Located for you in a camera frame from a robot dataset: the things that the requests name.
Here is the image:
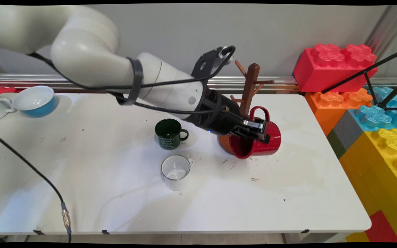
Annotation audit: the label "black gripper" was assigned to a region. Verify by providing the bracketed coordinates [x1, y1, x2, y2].
[193, 88, 271, 144]

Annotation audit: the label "red enamel mug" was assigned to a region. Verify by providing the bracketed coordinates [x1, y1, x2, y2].
[229, 106, 282, 159]

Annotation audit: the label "brown wooden mug tree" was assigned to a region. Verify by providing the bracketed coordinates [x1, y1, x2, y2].
[218, 61, 275, 154]

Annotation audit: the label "big orange toy brick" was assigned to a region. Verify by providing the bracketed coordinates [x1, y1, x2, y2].
[305, 88, 374, 136]

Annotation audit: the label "dark green enamel mug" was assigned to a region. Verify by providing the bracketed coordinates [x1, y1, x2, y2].
[155, 118, 189, 150]

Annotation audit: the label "big green toy brick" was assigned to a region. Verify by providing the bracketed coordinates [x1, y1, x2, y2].
[327, 129, 347, 159]

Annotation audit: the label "white enamel mug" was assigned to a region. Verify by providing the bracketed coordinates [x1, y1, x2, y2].
[161, 155, 194, 192]

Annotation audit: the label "big red toy brick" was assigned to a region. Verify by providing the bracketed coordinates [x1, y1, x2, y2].
[293, 44, 379, 93]

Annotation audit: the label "big light blue toy brick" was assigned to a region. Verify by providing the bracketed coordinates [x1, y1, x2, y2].
[348, 86, 397, 132]

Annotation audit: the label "black tripod legs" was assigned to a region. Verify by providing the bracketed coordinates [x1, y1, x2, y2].
[322, 46, 397, 111]

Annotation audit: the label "big yellow toy brick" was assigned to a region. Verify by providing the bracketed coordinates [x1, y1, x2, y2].
[339, 128, 397, 243]

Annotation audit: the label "flat red toy brick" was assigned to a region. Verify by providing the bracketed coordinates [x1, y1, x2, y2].
[365, 210, 397, 243]

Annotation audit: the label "blue bowl white inside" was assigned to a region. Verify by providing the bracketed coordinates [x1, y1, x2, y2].
[11, 85, 59, 118]

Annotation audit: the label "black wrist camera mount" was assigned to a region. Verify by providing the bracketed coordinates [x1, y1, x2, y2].
[192, 46, 235, 78]

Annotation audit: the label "black camera cable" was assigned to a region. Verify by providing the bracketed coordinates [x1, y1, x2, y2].
[28, 45, 236, 91]

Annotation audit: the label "black strap on arm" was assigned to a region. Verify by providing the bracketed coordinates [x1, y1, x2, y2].
[116, 58, 144, 105]

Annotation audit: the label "aluminium frame post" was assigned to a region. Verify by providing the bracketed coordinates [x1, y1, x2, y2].
[364, 5, 397, 59]

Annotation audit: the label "black cable with metal connector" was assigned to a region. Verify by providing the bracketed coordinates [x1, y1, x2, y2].
[0, 130, 72, 243]

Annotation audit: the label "aluminium rail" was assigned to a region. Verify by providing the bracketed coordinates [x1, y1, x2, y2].
[0, 73, 397, 94]

